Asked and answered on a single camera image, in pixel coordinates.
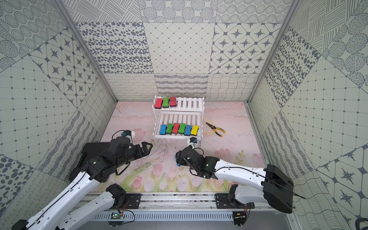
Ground red eraser shelf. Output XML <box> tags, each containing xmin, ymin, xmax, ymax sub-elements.
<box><xmin>154</xmin><ymin>98</ymin><xmax>163</xmax><ymax>109</ymax></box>
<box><xmin>172</xmin><ymin>123</ymin><xmax>180</xmax><ymax>134</ymax></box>
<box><xmin>169</xmin><ymin>97</ymin><xmax>177</xmax><ymax>107</ymax></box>

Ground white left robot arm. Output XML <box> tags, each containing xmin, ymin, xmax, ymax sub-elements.
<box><xmin>12</xmin><ymin>135</ymin><xmax>153</xmax><ymax>230</ymax></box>

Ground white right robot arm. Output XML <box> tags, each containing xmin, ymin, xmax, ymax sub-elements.
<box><xmin>175</xmin><ymin>146</ymin><xmax>294</xmax><ymax>214</ymax></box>

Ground green eraser lower shelf left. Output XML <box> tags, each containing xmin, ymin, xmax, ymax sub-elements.
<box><xmin>166</xmin><ymin>123</ymin><xmax>174</xmax><ymax>134</ymax></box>

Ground green eraser shelf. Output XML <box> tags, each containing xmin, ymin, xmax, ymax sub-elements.
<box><xmin>178</xmin><ymin>123</ymin><xmax>186</xmax><ymax>134</ymax></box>
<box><xmin>166</xmin><ymin>123</ymin><xmax>174</xmax><ymax>134</ymax></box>
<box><xmin>162</xmin><ymin>97</ymin><xmax>170</xmax><ymax>108</ymax></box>

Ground yellow eraser lower shelf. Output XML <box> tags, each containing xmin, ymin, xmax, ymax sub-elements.
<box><xmin>191</xmin><ymin>125</ymin><xmax>199</xmax><ymax>136</ymax></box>

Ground green eraser lower shelf right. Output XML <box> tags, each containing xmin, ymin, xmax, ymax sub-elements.
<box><xmin>178</xmin><ymin>123</ymin><xmax>186</xmax><ymax>134</ymax></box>

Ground green eraser upper shelf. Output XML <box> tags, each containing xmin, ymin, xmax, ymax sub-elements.
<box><xmin>162</xmin><ymin>97</ymin><xmax>170</xmax><ymax>108</ymax></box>

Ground white slatted wooden shelf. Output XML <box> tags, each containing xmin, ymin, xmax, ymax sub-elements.
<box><xmin>152</xmin><ymin>96</ymin><xmax>205</xmax><ymax>145</ymax></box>

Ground yellow black pliers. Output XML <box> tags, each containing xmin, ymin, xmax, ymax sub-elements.
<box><xmin>206</xmin><ymin>122</ymin><xmax>226</xmax><ymax>137</ymax></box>

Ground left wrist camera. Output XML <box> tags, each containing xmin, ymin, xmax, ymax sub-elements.
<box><xmin>121</xmin><ymin>130</ymin><xmax>135</xmax><ymax>140</ymax></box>

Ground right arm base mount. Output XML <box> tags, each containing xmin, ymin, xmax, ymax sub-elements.
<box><xmin>214</xmin><ymin>193</ymin><xmax>255</xmax><ymax>209</ymax></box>

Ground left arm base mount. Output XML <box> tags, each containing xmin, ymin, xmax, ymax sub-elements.
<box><xmin>115</xmin><ymin>193</ymin><xmax>142</xmax><ymax>209</ymax></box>

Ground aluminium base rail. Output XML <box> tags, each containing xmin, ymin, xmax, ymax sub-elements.
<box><xmin>92</xmin><ymin>193</ymin><xmax>280</xmax><ymax>222</ymax></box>

